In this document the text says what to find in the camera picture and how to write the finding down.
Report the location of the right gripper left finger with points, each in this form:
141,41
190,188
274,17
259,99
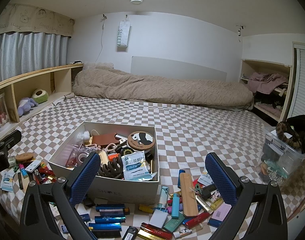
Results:
37,220

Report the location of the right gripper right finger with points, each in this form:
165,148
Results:
269,220

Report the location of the gold lighter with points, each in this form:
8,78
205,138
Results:
148,236

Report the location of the medicine sachet on bed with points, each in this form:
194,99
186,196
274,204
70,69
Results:
7,181

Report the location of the pink card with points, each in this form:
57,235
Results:
221,212

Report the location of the shiny blue lighter middle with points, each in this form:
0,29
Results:
108,220

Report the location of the shiny blue lighter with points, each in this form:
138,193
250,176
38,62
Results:
105,226
108,220

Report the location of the clear plastic storage box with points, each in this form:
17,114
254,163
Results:
278,161

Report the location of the wooden bedside shelf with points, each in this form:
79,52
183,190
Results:
56,81

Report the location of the purple plush toy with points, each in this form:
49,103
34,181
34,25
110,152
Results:
25,105

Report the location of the silver label blue lighter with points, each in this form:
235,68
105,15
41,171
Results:
114,212

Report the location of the shiny blue lighter front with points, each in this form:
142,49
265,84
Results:
105,226

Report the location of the red lighter right pile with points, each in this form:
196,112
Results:
193,222

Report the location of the green avocado plush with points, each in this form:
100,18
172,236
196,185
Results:
40,96

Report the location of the long wooden case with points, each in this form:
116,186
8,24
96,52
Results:
190,207

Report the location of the teal lighter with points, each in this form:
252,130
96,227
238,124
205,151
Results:
175,206

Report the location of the white shoe box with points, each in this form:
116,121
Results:
138,192

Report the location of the brown leather wallet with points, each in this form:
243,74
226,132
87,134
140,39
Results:
105,139

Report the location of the yellow lighter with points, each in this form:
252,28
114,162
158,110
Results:
146,209

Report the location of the grey curtain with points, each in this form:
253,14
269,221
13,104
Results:
27,52

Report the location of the white charger adapter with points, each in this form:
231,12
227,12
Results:
158,218

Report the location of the medicine sachet in box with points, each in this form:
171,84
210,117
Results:
136,168

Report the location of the checkered bed sheet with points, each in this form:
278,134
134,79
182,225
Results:
184,134

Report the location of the round panda tin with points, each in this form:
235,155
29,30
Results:
141,141

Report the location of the beige quilted duvet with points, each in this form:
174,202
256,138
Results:
109,83

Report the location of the closet shelf with clothes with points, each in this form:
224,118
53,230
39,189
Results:
271,84

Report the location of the white hanging bag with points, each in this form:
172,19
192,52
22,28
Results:
123,33

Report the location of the ceiling smoke detector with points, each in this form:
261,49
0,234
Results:
136,2

